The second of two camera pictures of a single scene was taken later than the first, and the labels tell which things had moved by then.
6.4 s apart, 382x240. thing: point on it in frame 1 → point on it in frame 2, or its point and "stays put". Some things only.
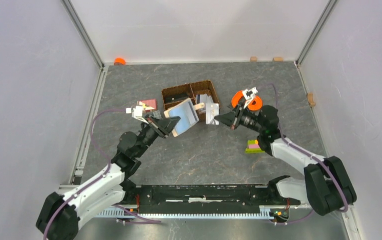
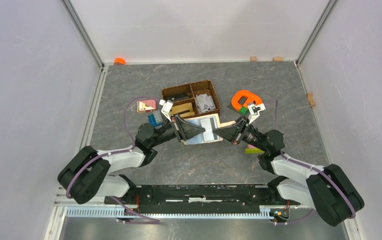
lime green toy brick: [253, 147] stays put
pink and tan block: [148, 105] stays put
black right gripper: [231, 118] → [235, 132]
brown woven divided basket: [199, 93] stays put
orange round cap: [119, 60] stays put
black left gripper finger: [165, 126] → [185, 129]
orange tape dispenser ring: [254, 104] stays put
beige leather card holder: [185, 110] → [209, 123]
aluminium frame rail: [119, 213] stays put
